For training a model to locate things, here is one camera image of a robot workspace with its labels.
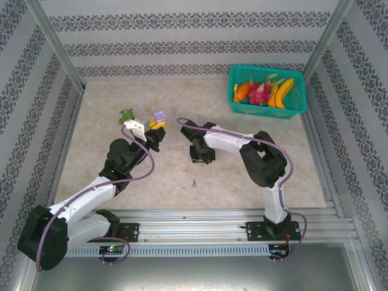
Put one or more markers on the purple earbud charging case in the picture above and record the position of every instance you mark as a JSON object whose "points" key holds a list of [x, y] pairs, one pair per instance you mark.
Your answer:
{"points": [[160, 115]]}

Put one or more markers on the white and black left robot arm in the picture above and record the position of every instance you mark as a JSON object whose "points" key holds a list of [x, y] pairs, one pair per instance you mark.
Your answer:
{"points": [[42, 239]]}

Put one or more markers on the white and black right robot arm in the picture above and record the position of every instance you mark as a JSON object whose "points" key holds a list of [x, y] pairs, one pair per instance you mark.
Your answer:
{"points": [[263, 160]]}

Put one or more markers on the green snack packet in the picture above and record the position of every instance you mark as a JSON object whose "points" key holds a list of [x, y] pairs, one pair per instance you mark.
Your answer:
{"points": [[125, 114]]}

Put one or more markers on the small green toy fruit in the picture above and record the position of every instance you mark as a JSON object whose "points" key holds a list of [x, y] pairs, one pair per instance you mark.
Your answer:
{"points": [[245, 101]]}

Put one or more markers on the teal plastic basket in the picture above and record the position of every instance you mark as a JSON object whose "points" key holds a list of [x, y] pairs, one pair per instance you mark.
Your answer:
{"points": [[260, 112]]}

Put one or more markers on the small yellow toy fruit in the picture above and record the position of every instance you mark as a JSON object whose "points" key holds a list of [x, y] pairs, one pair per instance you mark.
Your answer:
{"points": [[235, 88]]}

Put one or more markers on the orange toy fruit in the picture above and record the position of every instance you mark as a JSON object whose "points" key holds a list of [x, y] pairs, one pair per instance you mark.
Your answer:
{"points": [[243, 91]]}

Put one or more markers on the pink toy dragon fruit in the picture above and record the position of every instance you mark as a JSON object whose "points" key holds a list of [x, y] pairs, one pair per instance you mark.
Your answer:
{"points": [[259, 92]]}

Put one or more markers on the small circuit board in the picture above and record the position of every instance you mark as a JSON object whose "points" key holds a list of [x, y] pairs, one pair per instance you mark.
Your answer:
{"points": [[112, 249], [279, 251]]}

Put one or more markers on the yellow toy banana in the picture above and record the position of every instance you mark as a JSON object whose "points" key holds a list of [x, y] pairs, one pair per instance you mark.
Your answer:
{"points": [[283, 91]]}

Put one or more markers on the grey metal base panel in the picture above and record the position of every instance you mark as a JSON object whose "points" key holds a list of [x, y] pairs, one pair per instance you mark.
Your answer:
{"points": [[194, 276]]}

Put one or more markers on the aluminium table side rail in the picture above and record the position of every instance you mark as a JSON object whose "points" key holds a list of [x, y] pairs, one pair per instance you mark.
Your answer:
{"points": [[71, 130], [313, 139]]}

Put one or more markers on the aluminium mounting rail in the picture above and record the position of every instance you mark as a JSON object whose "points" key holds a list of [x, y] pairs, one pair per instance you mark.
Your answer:
{"points": [[188, 225]]}

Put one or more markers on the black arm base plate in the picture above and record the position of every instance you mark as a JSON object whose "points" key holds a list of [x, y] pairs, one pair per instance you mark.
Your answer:
{"points": [[133, 232], [254, 232]]}

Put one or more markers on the aluminium frame post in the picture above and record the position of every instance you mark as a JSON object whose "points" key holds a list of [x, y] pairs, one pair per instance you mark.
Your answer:
{"points": [[53, 42], [327, 36]]}

